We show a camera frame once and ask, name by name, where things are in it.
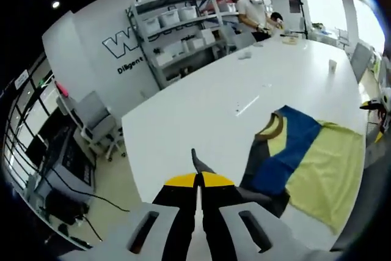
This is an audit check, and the office desk with equipment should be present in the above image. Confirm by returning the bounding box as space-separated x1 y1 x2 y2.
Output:
24 109 97 200

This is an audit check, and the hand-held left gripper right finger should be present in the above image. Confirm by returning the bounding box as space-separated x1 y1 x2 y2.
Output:
198 171 296 261

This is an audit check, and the white floor stand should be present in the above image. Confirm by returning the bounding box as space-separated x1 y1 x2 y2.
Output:
56 94 89 138

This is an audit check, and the black floor cable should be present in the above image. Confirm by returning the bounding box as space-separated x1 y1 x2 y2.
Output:
42 175 131 213

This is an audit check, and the yellow green item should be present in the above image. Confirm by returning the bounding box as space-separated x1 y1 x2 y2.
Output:
371 57 386 75

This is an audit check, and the yellow blue grey garment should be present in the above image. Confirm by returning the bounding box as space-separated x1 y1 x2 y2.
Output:
191 105 366 236

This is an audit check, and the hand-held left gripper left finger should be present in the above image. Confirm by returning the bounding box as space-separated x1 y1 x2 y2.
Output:
102 172 198 261

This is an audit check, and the grey metal shelving rack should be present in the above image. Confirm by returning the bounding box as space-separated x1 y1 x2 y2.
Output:
125 0 245 90

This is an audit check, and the black computer monitor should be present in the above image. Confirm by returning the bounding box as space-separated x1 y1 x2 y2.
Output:
26 134 47 167
37 109 78 140

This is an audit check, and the black monitor on stand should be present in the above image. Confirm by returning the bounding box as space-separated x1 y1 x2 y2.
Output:
288 0 309 39

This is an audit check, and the group of white storage bins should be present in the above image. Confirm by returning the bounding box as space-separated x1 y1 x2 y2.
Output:
143 6 214 63

